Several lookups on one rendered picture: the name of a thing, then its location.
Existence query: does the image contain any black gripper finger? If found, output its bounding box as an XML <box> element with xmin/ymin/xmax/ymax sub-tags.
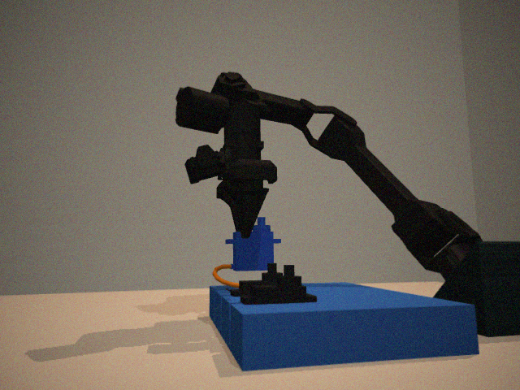
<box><xmin>225</xmin><ymin>187</ymin><xmax>269</xmax><ymax>238</ymax></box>
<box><xmin>220</xmin><ymin>195</ymin><xmax>240</xmax><ymax>232</ymax></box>

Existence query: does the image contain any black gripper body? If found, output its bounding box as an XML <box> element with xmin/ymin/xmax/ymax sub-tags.
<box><xmin>217</xmin><ymin>133</ymin><xmax>277</xmax><ymax>199</ymax></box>

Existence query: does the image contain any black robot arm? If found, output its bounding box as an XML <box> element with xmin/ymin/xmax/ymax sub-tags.
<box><xmin>175</xmin><ymin>72</ymin><xmax>482</xmax><ymax>281</ymax></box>

